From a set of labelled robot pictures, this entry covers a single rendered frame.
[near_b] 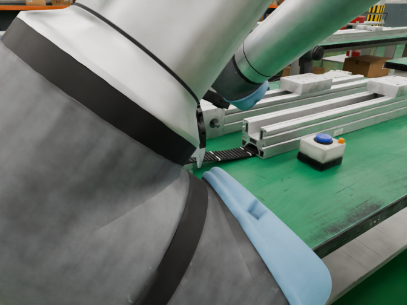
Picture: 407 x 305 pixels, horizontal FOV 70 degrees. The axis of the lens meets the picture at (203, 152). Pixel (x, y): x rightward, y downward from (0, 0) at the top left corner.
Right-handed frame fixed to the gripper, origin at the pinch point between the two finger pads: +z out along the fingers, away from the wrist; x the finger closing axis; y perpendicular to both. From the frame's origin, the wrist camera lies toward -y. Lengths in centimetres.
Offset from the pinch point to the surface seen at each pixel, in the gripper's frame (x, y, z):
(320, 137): 14.0, -28.7, -3.8
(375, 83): -2, -75, -8
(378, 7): -568, -1000, -23
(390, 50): -242, -530, 40
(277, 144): 5.4, -22.9, 0.3
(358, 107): 6, -56, -5
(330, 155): 17.8, -29.0, -0.5
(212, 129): -13.3, -14.2, 0.7
